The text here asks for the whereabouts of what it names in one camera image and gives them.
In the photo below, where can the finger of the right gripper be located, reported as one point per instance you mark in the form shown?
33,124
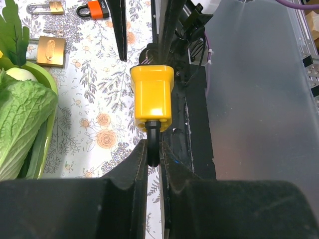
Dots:
117,10
165,16

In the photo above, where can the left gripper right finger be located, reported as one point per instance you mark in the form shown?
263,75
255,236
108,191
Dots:
196,208

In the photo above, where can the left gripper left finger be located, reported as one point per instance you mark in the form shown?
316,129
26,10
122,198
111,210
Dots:
110,207

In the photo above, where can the orange black padlock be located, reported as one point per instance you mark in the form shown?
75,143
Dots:
96,9

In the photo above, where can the small brass padlock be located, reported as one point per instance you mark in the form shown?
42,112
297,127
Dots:
51,8

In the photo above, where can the yellow padlock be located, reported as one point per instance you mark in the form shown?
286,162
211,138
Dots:
152,84

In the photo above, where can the large brass padlock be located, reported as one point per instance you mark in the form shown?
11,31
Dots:
50,51

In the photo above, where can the green oval tray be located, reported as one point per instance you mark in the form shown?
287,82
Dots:
35,161

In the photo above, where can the green bok choy leaves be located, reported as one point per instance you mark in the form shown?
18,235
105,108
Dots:
14,38

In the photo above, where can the large napa cabbage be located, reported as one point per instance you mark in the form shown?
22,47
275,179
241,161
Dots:
17,130

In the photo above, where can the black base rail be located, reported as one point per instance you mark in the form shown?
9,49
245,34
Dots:
189,135

